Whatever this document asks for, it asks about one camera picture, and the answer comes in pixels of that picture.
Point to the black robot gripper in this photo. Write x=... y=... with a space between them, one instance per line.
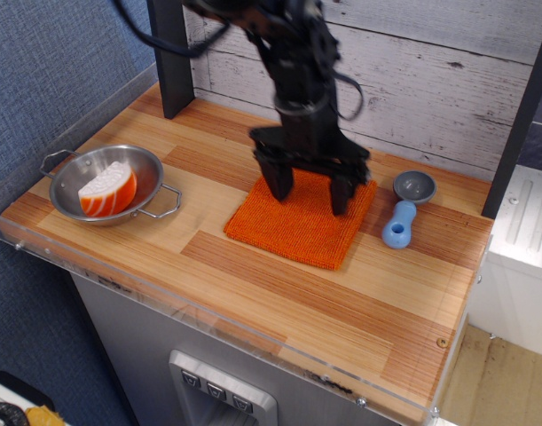
x=309 y=138

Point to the orange knitted towel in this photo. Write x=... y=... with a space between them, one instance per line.
x=302 y=228

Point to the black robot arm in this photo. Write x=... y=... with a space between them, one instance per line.
x=299 y=54

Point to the clear acrylic counter guard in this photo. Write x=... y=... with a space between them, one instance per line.
x=383 y=325

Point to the grey blue plastic scoop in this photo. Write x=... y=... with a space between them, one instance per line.
x=412 y=188

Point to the orange white salmon sushi toy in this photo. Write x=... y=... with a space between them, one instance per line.
x=110 y=192

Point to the white ridged side appliance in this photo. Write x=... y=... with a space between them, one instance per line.
x=506 y=300

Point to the silver dispenser panel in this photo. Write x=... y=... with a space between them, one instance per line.
x=210 y=396

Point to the yellow object at corner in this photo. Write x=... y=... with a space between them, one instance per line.
x=43 y=416

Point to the dark left upright post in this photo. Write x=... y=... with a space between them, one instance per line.
x=174 y=72

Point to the dark upright post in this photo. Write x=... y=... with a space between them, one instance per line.
x=515 y=142
x=174 y=72

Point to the steel two-handled bowl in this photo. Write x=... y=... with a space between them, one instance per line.
x=70 y=171

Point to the dark right upright post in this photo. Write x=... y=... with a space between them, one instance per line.
x=515 y=142

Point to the black woven basket handle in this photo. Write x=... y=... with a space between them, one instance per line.
x=12 y=415

